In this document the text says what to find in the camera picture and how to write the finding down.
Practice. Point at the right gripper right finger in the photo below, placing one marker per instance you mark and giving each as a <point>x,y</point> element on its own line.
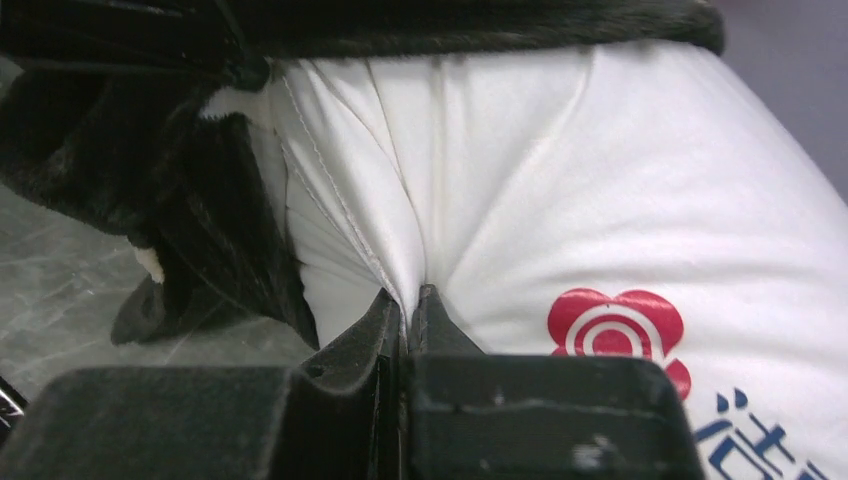
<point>473,415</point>

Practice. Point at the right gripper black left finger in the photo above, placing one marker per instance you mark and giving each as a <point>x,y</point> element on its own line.
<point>331,417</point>

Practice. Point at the white pillow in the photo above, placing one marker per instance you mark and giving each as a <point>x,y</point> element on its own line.
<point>634,200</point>

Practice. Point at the black floral pillowcase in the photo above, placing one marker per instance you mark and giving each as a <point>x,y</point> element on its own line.
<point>106,122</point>

